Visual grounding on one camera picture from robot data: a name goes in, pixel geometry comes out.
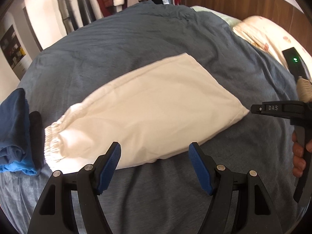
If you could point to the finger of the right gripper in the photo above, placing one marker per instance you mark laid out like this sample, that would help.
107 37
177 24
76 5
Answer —
282 109

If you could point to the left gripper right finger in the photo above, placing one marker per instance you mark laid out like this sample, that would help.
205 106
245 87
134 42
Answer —
255 212

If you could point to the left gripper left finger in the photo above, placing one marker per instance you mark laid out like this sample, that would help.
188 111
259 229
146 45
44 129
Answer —
54 212

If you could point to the cream white pants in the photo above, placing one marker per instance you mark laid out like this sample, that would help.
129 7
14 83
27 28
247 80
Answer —
153 112

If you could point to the person's right hand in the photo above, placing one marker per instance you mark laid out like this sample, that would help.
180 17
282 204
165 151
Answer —
299 163

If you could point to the bright blue folded pants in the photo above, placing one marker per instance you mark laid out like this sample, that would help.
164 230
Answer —
24 167

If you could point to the navy folded pants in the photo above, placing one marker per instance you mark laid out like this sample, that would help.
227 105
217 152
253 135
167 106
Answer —
15 128

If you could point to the patterned cream pillow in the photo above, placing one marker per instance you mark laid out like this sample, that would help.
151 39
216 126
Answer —
270 38

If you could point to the dark folded pants bottom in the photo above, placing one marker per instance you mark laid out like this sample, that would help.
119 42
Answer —
37 138

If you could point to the blue-grey duvet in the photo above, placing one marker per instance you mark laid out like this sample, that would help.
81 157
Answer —
164 196

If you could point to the pale green bed sheet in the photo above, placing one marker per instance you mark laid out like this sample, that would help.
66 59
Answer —
231 21

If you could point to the wooden headboard panel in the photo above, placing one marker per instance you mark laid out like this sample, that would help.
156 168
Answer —
280 12

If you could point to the arched built-in shelf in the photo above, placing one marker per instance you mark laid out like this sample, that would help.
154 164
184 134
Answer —
13 48

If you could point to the black ladder shelf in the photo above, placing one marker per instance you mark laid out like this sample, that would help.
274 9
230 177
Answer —
67 15

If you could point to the black tower fan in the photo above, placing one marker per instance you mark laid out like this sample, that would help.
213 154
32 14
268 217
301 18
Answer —
86 12

